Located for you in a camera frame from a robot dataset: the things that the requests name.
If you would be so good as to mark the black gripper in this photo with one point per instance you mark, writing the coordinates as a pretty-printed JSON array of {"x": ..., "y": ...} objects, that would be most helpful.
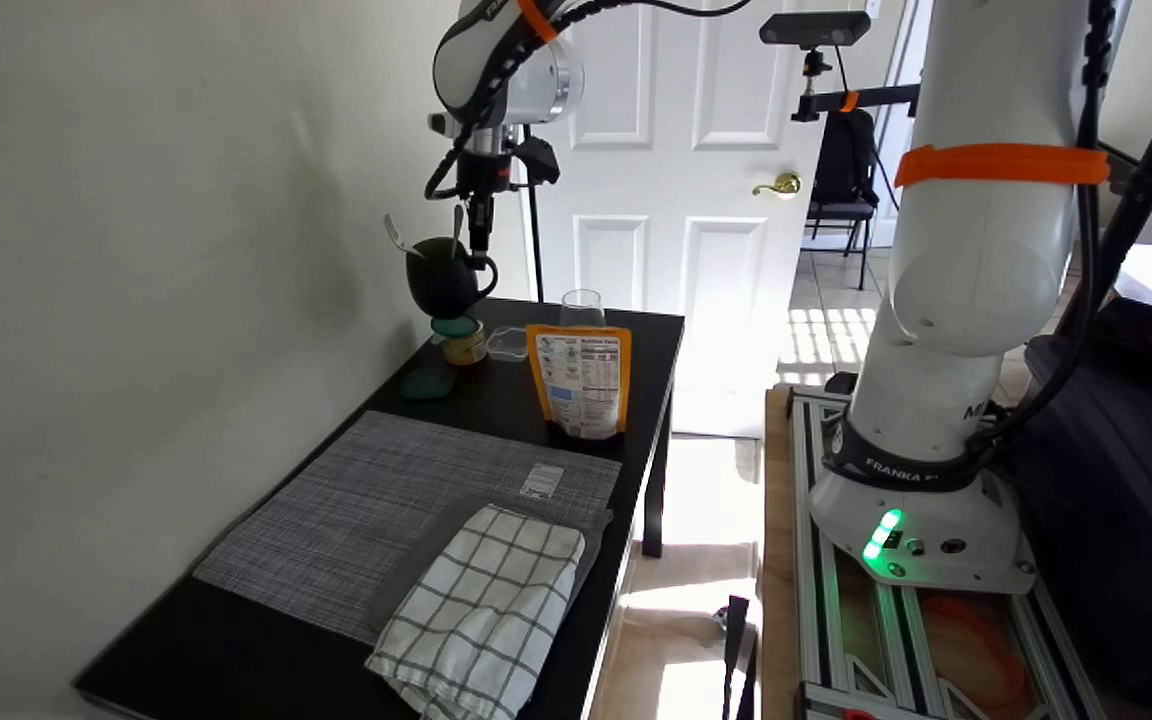
[{"x": 485, "y": 183}]

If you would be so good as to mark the black mug green inside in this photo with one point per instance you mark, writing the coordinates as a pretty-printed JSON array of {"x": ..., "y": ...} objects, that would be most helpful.
[{"x": 444, "y": 276}]

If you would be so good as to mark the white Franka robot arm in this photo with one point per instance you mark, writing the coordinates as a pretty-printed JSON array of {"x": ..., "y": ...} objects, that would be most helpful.
[{"x": 978, "y": 264}]

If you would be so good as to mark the white utensil in mug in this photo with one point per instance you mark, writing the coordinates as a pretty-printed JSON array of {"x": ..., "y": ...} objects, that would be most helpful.
[{"x": 396, "y": 234}]

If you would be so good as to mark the grey woven placemat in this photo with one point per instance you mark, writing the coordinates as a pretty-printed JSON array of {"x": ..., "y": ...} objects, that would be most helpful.
[{"x": 363, "y": 505}]

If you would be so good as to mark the thin black tripod pole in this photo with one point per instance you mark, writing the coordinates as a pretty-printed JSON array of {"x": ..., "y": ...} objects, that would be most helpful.
[{"x": 534, "y": 227}]

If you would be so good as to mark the orange jar with green lid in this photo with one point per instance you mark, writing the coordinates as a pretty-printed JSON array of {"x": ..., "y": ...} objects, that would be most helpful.
[{"x": 460, "y": 340}]

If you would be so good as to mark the small clear plastic container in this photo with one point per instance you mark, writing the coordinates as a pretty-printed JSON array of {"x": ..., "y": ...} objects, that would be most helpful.
[{"x": 505, "y": 345}]

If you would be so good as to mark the clear glass cup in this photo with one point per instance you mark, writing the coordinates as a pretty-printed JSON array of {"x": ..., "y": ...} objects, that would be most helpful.
[{"x": 582, "y": 311}]

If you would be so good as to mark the dark green round lid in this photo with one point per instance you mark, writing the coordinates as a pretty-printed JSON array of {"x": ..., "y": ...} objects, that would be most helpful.
[{"x": 427, "y": 380}]

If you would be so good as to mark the orange snack pouch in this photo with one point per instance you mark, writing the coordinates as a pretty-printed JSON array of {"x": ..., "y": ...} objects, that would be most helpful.
[{"x": 582, "y": 380}]

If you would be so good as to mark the white panel door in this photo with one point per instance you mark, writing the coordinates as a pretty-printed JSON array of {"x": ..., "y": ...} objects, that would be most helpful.
[{"x": 711, "y": 160}]

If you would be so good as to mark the brass door knob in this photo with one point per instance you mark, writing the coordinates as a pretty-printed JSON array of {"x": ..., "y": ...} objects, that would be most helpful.
[{"x": 779, "y": 186}]

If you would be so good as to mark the black chair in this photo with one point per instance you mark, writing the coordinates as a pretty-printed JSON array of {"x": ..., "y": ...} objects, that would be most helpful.
[{"x": 845, "y": 175}]

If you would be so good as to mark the white checked dish towel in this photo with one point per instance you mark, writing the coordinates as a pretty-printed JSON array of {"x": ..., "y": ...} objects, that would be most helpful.
[{"x": 483, "y": 614}]

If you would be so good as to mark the wooden board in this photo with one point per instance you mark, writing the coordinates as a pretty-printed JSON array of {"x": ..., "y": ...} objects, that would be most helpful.
[{"x": 779, "y": 562}]

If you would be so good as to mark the black table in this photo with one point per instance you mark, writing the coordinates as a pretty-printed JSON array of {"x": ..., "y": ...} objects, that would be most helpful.
[{"x": 203, "y": 665}]

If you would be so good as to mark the dark cabinet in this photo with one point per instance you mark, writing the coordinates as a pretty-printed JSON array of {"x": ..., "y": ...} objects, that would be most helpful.
[{"x": 1122, "y": 505}]

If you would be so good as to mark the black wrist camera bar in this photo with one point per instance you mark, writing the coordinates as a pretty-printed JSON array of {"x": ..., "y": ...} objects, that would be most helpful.
[{"x": 537, "y": 156}]

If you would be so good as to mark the black camera on stand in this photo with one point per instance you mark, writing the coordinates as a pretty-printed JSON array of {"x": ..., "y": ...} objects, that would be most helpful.
[{"x": 816, "y": 31}]

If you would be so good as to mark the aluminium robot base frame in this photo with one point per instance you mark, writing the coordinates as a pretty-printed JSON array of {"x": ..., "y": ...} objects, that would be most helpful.
[{"x": 920, "y": 642}]

